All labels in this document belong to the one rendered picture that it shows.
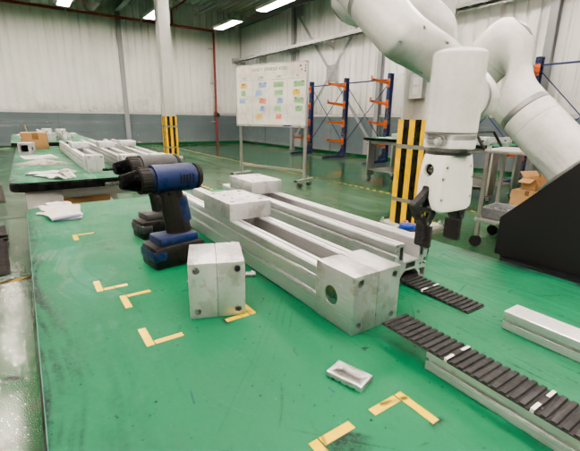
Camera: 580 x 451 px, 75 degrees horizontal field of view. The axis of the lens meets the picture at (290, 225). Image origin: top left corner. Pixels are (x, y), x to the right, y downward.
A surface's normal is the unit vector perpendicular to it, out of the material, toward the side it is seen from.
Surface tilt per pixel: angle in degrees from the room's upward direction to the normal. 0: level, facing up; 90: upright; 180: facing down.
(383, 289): 90
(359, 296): 90
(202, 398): 0
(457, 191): 88
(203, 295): 90
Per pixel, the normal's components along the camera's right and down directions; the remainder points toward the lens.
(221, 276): 0.22, 0.27
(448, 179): 0.47, 0.22
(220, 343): 0.01, -0.96
